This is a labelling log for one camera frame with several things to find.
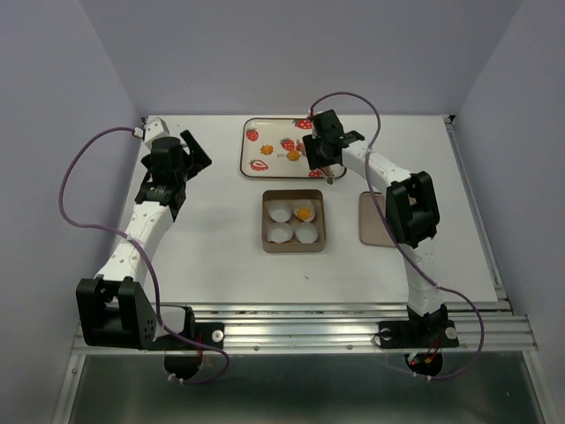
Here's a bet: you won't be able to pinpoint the metal tongs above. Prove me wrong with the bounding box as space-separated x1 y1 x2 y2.
321 167 334 185

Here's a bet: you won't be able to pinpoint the brown tin lid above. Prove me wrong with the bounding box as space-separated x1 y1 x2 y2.
358 192 395 247

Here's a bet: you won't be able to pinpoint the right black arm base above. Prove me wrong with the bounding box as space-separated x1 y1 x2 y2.
376 304 459 351

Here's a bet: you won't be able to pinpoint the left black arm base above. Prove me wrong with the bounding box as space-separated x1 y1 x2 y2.
150 306 224 351

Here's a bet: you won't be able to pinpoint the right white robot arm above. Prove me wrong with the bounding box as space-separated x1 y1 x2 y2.
303 110 448 345

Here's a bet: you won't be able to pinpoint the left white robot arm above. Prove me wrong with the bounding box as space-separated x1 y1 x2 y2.
76 130 212 350

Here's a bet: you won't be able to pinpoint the strawberry print tray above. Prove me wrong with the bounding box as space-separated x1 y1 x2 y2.
240 117 345 178

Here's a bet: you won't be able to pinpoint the white paper cup back-right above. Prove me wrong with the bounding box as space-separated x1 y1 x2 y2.
291 200 315 223

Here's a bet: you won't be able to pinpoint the white paper cup back-left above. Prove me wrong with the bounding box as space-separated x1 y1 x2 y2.
267 201 292 223

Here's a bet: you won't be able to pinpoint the brown square tin box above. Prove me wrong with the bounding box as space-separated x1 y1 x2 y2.
260 189 327 254

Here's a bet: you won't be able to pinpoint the white paper cup front-right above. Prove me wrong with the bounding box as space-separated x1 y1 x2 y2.
294 222 319 244

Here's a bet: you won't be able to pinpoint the white paper cup front-left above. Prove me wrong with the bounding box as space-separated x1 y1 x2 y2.
267 222 294 244

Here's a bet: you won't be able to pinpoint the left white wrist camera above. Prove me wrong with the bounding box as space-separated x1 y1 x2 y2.
143 117 170 149

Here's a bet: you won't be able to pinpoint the aluminium mounting rail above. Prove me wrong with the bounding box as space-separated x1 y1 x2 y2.
72 302 539 354

